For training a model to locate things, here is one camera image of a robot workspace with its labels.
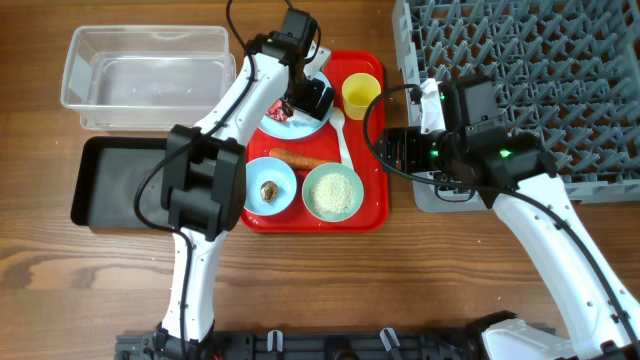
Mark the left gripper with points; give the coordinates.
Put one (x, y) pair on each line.
(307, 104)

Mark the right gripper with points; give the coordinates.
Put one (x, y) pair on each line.
(408, 138)

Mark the red snack wrapper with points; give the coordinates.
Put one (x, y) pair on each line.
(281, 111)

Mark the light green bowl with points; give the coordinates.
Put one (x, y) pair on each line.
(354, 179)

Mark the orange carrot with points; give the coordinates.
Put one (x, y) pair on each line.
(296, 161)

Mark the light blue bowl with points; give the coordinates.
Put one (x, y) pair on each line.
(265, 169)

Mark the white rice pile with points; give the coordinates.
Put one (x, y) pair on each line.
(332, 195)

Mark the brown food scrap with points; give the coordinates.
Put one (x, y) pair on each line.
(269, 191)

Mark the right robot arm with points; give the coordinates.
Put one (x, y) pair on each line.
(463, 136)

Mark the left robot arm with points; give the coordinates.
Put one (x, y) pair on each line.
(203, 172)

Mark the grey dishwasher rack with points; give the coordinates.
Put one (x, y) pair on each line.
(565, 71)

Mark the black waste tray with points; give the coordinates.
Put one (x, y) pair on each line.
(110, 172)

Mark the light blue plate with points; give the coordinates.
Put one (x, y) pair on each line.
(299, 125)

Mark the white plastic spoon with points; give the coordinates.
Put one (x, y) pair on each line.
(337, 120)

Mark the yellow plastic cup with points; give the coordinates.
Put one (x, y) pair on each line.
(358, 91)

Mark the red serving tray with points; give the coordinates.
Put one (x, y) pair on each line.
(323, 144)

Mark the clear plastic bin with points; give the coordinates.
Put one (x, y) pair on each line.
(146, 77)

